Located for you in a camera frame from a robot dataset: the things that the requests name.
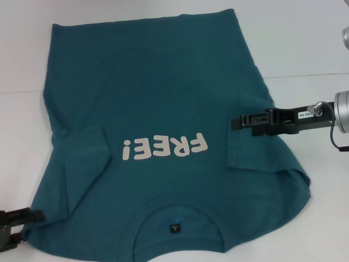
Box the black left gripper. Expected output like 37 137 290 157
0 208 46 253

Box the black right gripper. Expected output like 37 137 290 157
230 102 338 138

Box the teal t-shirt with FREE print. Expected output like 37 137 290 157
21 9 312 254

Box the grey right gripper cable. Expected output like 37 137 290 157
312 100 349 153

